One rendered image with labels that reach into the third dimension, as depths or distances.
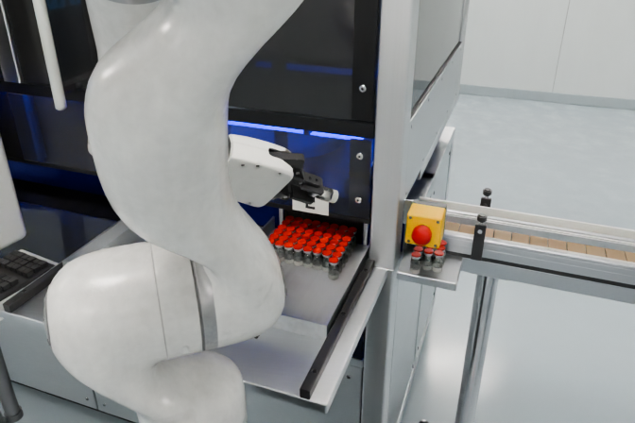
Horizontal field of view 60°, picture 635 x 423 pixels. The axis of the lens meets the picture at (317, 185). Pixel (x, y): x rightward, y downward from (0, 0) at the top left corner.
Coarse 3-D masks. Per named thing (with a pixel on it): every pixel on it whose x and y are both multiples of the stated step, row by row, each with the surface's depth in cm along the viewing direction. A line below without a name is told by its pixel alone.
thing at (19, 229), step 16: (0, 144) 136; (0, 160) 137; (0, 176) 137; (0, 192) 138; (0, 208) 139; (16, 208) 143; (0, 224) 140; (16, 224) 144; (0, 240) 141; (16, 240) 145
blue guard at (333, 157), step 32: (0, 96) 140; (32, 96) 136; (0, 128) 145; (32, 128) 141; (64, 128) 137; (256, 128) 118; (288, 128) 115; (32, 160) 146; (64, 160) 142; (320, 160) 115; (352, 160) 113; (352, 192) 116
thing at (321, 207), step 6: (294, 204) 122; (300, 204) 121; (312, 204) 120; (318, 204) 120; (324, 204) 119; (300, 210) 122; (306, 210) 121; (312, 210) 121; (318, 210) 120; (324, 210) 120
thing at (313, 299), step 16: (272, 224) 135; (352, 256) 125; (368, 256) 123; (288, 272) 119; (304, 272) 119; (320, 272) 119; (352, 272) 119; (288, 288) 114; (304, 288) 114; (320, 288) 114; (336, 288) 114; (288, 304) 109; (304, 304) 109; (320, 304) 109; (336, 304) 104; (288, 320) 101; (304, 320) 100; (320, 320) 105; (320, 336) 100
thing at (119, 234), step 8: (120, 224) 133; (104, 232) 128; (112, 232) 131; (120, 232) 134; (128, 232) 135; (96, 240) 126; (104, 240) 129; (112, 240) 132; (120, 240) 132; (128, 240) 132; (136, 240) 132; (144, 240) 132; (80, 248) 122; (88, 248) 124; (96, 248) 127; (104, 248) 128; (72, 256) 120; (64, 264) 118
